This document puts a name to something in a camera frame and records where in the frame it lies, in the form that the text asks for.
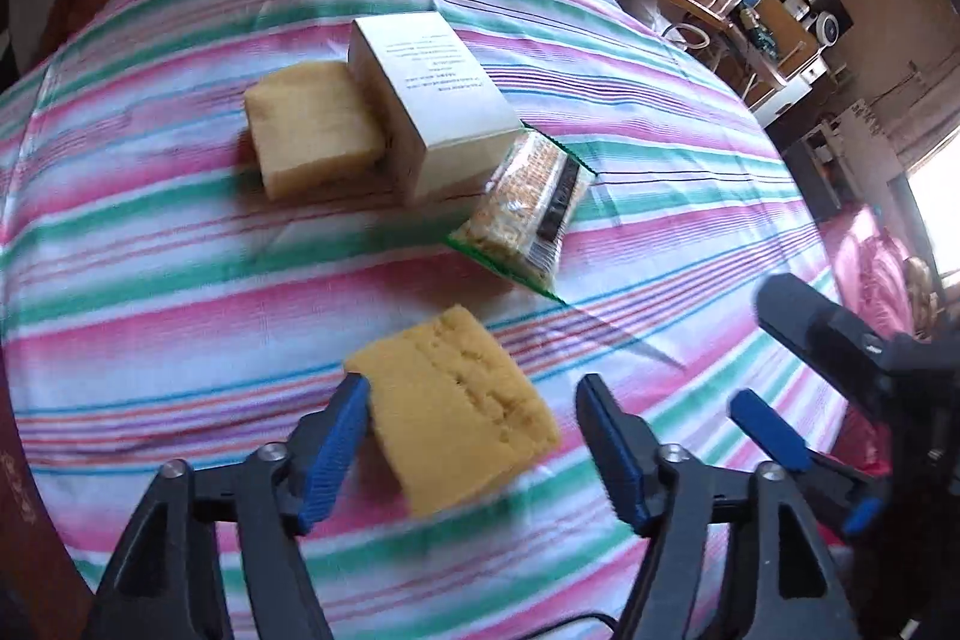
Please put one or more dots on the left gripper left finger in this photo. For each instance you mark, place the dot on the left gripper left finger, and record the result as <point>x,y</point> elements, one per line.
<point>325,445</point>

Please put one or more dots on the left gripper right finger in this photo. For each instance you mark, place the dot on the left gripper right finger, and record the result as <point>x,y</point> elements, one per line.
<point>624,450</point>

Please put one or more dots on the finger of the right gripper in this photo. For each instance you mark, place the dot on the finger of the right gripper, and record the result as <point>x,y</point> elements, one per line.
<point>829,338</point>
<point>845,500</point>

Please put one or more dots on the yellow sponge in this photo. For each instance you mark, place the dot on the yellow sponge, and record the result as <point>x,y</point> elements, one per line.
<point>310,124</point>
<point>454,415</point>

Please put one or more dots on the cereal bar packet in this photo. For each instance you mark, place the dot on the cereal bar packet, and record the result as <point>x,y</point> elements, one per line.
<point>518,227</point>

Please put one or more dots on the cream cardboard box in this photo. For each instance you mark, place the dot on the cream cardboard box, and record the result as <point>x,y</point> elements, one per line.
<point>447,125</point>

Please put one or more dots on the striped tablecloth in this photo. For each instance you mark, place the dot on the striped tablecloth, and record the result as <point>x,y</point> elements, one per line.
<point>156,305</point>

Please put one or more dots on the gold tin box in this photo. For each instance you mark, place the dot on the gold tin box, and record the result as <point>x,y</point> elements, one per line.
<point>43,595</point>

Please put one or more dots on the cardboard box on shelf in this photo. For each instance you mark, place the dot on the cardboard box on shelf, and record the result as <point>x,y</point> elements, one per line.
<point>794,48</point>

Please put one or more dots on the dark red cushion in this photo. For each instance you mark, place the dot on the dark red cushion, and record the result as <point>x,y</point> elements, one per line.
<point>65,19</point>

